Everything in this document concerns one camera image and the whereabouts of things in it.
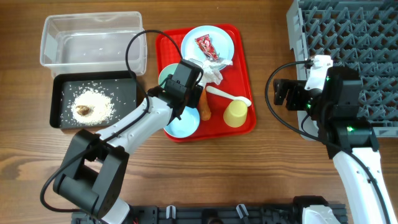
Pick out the red strawberry snack wrapper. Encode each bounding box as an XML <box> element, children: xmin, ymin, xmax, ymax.
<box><xmin>195</xmin><ymin>34</ymin><xmax>220</xmax><ymax>60</ymax></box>

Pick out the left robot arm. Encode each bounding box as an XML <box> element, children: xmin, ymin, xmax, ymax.
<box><xmin>41</xmin><ymin>80</ymin><xmax>203</xmax><ymax>223</ymax></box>

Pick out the clear plastic bin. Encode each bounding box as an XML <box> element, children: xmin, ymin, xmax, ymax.
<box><xmin>40</xmin><ymin>11</ymin><xmax>147</xmax><ymax>77</ymax></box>

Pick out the light blue bowl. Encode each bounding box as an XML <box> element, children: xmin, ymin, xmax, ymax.
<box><xmin>164</xmin><ymin>107</ymin><xmax>200</xmax><ymax>138</ymax></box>

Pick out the brown food scrap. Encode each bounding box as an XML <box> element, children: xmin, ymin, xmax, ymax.
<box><xmin>76</xmin><ymin>105</ymin><xmax>92</xmax><ymax>116</ymax></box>

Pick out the black waste tray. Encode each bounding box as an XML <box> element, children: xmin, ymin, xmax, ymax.
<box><xmin>50</xmin><ymin>71</ymin><xmax>139</xmax><ymax>129</ymax></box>

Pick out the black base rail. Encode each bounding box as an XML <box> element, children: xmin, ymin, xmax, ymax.
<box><xmin>71</xmin><ymin>195</ymin><xmax>348</xmax><ymax>224</ymax></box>

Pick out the red serving tray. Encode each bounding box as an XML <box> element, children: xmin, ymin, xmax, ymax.
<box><xmin>165</xmin><ymin>24</ymin><xmax>256</xmax><ymax>142</ymax></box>

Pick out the yellow plastic cup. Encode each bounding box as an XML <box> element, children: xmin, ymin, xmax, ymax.
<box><xmin>223</xmin><ymin>100</ymin><xmax>248</xmax><ymax>128</ymax></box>

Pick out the mint green bowl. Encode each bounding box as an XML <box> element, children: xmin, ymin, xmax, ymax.
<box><xmin>158</xmin><ymin>63</ymin><xmax>178</xmax><ymax>88</ymax></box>

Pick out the white rice pile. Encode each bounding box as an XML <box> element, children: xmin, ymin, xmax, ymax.
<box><xmin>60</xmin><ymin>81</ymin><xmax>116</xmax><ymax>128</ymax></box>

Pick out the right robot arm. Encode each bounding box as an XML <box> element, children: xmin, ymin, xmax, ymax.
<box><xmin>265</xmin><ymin>67</ymin><xmax>397</xmax><ymax>223</ymax></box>

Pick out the grey dishwasher rack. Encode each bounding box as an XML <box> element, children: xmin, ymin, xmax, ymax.
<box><xmin>286</xmin><ymin>1</ymin><xmax>397</xmax><ymax>138</ymax></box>

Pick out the white tissue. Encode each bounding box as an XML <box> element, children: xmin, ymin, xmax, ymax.
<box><xmin>198</xmin><ymin>59</ymin><xmax>233</xmax><ymax>87</ymax></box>

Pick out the orange carrot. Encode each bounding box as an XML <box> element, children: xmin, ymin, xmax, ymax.
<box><xmin>198</xmin><ymin>89</ymin><xmax>211</xmax><ymax>121</ymax></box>

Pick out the light blue plate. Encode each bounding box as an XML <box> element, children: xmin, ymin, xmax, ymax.
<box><xmin>180</xmin><ymin>26</ymin><xmax>234</xmax><ymax>64</ymax></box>

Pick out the white plastic spoon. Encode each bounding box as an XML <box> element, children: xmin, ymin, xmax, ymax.
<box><xmin>206</xmin><ymin>86</ymin><xmax>252</xmax><ymax>107</ymax></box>

